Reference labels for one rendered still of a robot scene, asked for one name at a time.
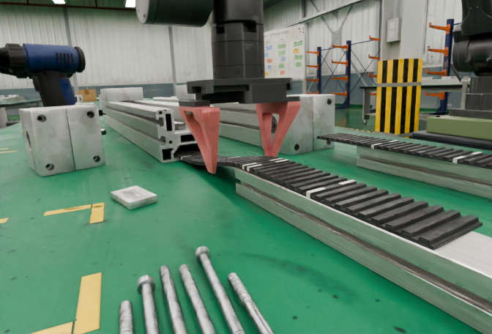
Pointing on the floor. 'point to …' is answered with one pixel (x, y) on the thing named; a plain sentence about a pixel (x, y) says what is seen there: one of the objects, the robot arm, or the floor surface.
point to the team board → (286, 53)
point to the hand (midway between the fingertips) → (242, 160)
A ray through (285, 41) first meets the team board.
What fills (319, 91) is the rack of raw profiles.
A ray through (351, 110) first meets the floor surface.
